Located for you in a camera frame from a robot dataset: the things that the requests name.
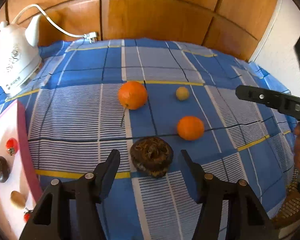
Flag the wooden wardrobe panels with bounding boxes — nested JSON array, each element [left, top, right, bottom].
[[0, 0, 277, 60]]

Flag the white tray with pink rim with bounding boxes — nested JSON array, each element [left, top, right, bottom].
[[0, 100, 42, 239]]

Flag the wicker basket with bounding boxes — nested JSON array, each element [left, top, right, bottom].
[[271, 169, 300, 229]]

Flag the orange mandarin with stem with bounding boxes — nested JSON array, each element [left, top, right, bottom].
[[118, 81, 148, 110]]

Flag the small red tomato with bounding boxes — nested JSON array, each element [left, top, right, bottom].
[[6, 138, 18, 155]]

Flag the white ceramic electric kettle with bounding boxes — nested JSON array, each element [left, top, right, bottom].
[[0, 15, 42, 96]]

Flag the blue plaid tablecloth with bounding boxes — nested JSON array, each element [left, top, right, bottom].
[[0, 37, 298, 240]]

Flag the small yellow-green longan fruit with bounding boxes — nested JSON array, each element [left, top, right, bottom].
[[175, 87, 190, 101]]

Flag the white kettle power cable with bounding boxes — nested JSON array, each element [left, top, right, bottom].
[[12, 3, 99, 43]]

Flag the dark brown passion fruit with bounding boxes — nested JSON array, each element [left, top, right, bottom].
[[130, 137, 174, 179], [0, 156, 10, 183]]

